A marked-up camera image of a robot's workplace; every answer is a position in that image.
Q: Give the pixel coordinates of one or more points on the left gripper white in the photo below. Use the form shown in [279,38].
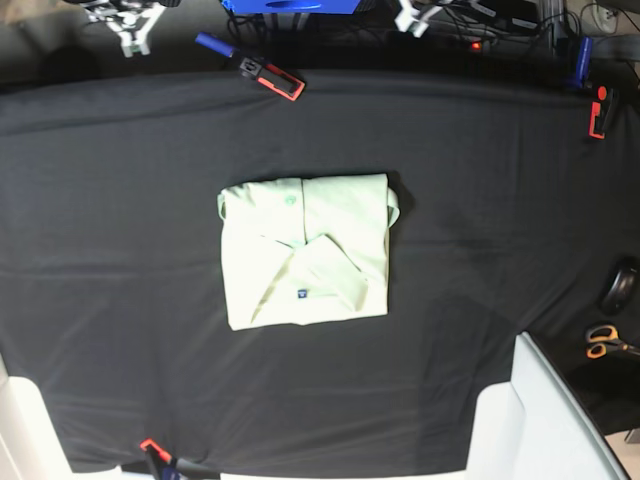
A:
[414,18]

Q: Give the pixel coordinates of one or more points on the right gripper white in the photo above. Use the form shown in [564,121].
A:
[131,21]

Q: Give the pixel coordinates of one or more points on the light green T-shirt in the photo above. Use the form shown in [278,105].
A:
[306,251]

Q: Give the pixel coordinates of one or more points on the blue base box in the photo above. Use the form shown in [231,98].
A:
[291,6]

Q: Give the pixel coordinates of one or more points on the red black clamp tool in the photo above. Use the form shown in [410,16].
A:
[272,78]

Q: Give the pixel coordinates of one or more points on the blue object right background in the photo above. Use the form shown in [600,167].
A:
[580,58]

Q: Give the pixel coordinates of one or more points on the black table cloth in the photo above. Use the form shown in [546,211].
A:
[112,298]

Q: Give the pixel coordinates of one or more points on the black round tape roll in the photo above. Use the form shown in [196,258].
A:
[620,291]

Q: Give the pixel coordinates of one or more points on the red clamp bottom edge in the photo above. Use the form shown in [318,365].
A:
[150,445]

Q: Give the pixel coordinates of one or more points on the grey white bin right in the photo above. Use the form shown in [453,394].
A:
[533,427]

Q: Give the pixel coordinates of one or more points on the white bin left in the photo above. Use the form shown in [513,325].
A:
[30,448]

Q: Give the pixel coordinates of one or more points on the blue handled tool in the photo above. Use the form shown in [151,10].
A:
[215,44]

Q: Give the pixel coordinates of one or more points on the red black bracket right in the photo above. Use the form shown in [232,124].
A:
[603,108]

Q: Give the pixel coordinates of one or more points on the orange handled scissors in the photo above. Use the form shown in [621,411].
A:
[604,340]

